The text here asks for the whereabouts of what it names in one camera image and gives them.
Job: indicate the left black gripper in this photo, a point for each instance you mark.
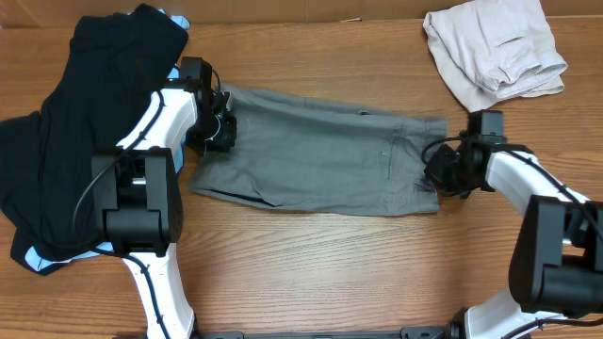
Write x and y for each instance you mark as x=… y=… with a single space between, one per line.
x=227 y=137

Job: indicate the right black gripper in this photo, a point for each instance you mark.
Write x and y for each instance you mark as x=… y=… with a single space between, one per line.
x=436 y=174

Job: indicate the grey shorts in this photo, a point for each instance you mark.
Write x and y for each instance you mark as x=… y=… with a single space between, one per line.
x=296 y=153

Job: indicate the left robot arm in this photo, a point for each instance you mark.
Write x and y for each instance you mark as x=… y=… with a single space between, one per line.
x=137 y=204

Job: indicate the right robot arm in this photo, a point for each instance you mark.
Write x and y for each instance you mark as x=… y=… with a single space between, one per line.
x=555 y=275

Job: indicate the black garment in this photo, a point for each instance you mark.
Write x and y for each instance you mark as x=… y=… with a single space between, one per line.
x=116 y=63

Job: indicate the beige folded shorts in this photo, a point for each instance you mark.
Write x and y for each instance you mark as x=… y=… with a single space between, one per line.
x=489 y=51

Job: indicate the light blue garment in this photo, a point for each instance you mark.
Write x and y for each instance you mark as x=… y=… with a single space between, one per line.
x=28 y=256

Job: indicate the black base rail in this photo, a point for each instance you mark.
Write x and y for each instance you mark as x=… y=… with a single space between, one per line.
x=325 y=335

